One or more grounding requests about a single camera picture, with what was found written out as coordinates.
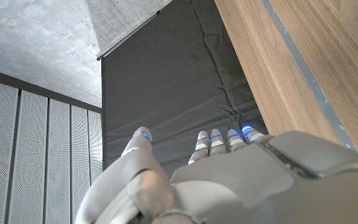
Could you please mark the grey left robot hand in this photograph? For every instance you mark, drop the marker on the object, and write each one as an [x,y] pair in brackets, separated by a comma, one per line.
[244,186]

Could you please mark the black curtain backdrop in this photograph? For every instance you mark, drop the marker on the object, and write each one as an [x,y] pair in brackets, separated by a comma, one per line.
[172,77]

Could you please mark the grey curtain rod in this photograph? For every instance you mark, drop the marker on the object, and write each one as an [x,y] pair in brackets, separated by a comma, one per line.
[129,34]

